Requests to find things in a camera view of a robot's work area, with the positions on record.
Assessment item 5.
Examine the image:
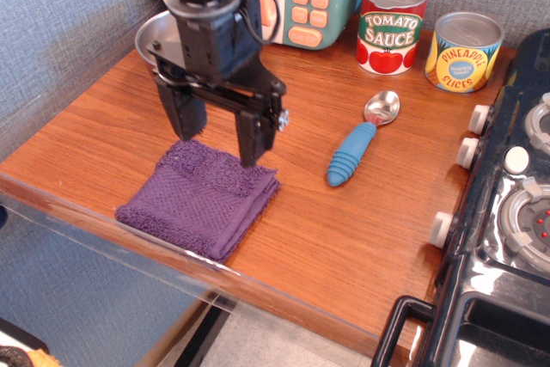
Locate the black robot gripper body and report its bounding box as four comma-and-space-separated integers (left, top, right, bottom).
151, 0, 289, 131

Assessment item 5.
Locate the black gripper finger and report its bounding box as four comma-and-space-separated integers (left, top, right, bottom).
155, 78, 207, 141
235, 111, 276, 168

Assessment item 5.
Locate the violet cloth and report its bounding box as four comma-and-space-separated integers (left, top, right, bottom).
115, 140, 280, 263

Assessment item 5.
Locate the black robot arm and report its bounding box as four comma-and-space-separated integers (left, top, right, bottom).
149, 0, 288, 168

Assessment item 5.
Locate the steel bowl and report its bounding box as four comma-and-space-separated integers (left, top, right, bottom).
135, 10, 184, 72

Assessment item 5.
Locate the tomato sauce can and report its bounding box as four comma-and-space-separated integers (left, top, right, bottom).
356, 0, 428, 76

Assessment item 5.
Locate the white stove knob lower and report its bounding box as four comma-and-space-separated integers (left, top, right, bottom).
429, 211, 454, 248

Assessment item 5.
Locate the white stove knob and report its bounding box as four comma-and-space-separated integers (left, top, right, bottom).
455, 138, 479, 169
429, 211, 454, 248
468, 105, 491, 136

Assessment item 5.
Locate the white stove knob middle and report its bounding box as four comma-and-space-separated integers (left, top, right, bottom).
455, 138, 479, 169

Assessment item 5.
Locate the white stove knob upper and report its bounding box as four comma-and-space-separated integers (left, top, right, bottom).
468, 105, 491, 136

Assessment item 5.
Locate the pineapple slices can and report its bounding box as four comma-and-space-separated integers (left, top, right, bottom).
425, 11, 504, 94

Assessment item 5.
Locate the black toy stove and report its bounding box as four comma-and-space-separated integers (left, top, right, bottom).
409, 29, 549, 366

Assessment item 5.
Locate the yellow object at corner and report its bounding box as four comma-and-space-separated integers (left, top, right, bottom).
25, 350, 61, 367

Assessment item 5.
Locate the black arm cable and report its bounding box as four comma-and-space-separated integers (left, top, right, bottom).
238, 0, 283, 46

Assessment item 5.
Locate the blue handled metal spoon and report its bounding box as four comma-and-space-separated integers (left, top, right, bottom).
327, 90, 400, 187

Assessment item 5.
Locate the black oven door handle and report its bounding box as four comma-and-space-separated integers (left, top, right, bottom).
371, 296, 437, 367

